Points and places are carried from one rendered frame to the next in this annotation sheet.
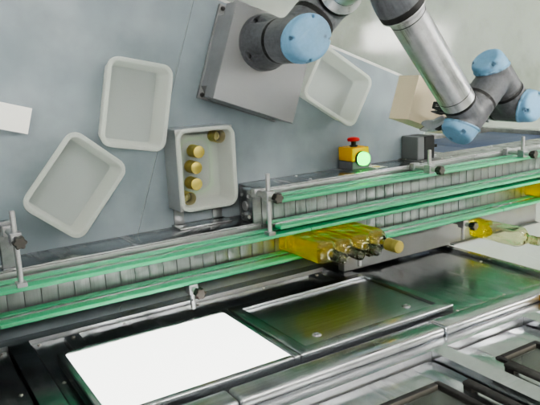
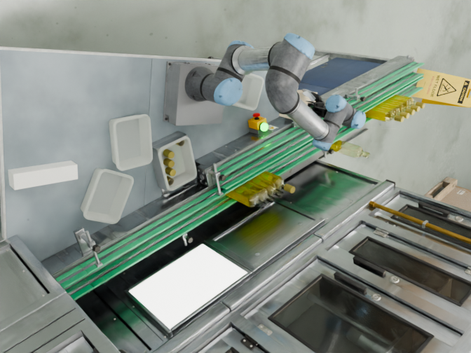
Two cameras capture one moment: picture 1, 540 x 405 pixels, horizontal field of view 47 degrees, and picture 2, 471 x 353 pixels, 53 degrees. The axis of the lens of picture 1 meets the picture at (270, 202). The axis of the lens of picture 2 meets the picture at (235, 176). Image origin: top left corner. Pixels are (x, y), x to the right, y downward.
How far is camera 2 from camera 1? 0.77 m
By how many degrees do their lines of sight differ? 18
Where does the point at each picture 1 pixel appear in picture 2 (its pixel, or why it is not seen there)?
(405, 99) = not seen: hidden behind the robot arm
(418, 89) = not seen: hidden behind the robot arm
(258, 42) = (198, 91)
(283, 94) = (214, 108)
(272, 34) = (207, 90)
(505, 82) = (344, 114)
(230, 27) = (179, 82)
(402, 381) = (304, 276)
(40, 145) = (83, 177)
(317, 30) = (235, 87)
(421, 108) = not seen: hidden behind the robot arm
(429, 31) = (303, 112)
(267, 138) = (206, 129)
